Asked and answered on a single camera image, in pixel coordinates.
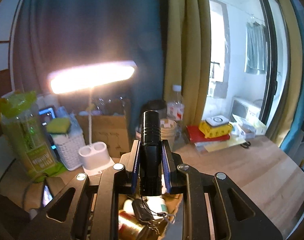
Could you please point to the green noodle packet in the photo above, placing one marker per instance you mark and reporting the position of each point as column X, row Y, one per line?
column 29, row 142

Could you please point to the steel thermos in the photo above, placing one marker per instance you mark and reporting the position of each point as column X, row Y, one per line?
column 161, row 107

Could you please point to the white desk lamp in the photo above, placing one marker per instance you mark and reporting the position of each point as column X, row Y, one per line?
column 94, row 157

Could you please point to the red folder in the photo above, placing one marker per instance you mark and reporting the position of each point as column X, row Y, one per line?
column 194, row 133

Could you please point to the cardboard box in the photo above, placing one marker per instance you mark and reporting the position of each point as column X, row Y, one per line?
column 174, row 200

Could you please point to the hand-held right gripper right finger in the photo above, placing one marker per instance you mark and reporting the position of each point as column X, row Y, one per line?
column 167, row 167

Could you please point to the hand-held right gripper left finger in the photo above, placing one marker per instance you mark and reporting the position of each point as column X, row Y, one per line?
column 135, row 165

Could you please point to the red gold tin can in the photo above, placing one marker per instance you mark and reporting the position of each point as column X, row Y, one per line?
column 130, row 226

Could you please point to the stack of paper sheets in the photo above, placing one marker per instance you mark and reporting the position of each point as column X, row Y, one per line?
column 217, row 146

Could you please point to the lit screen device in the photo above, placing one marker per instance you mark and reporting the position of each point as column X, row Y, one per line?
column 48, row 116

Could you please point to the white pill bottle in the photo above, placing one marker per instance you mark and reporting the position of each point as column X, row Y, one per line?
column 158, row 203

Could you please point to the black scissors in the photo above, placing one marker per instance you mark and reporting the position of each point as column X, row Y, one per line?
column 246, row 144

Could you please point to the white earbuds case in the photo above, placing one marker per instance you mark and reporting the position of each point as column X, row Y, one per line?
column 128, row 206

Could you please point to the stack of paper cups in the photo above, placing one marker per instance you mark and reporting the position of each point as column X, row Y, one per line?
column 170, row 133

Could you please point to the yellow curtain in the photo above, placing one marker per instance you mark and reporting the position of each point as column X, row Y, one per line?
column 293, row 80
column 187, row 42

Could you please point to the bunch of metal keys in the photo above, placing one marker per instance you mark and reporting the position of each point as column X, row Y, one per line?
column 152, row 227

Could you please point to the clear water bottle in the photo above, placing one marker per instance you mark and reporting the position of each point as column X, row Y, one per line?
column 175, row 105

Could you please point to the black car key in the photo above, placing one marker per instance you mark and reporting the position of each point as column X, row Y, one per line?
column 140, row 210

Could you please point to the black sliding door frame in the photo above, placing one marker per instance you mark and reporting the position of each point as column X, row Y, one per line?
column 273, row 55

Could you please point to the yellow tissue packet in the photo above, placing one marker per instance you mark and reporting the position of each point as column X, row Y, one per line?
column 217, row 131

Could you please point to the white power bank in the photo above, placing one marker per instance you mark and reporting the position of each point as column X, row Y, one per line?
column 217, row 120

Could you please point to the clear plastic bag blue print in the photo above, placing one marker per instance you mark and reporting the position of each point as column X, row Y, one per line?
column 235, row 130

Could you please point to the white perforated basket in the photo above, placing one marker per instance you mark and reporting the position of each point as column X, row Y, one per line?
column 69, row 152

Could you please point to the yellow green sponge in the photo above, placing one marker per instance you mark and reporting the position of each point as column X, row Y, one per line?
column 58, row 125

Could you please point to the brown printed carton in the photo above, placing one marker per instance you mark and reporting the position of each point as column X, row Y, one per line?
column 109, row 132

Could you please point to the black flashlight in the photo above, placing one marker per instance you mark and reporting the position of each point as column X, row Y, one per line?
column 149, row 155

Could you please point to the hanging grey clothes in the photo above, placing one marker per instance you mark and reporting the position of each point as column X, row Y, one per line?
column 254, row 47

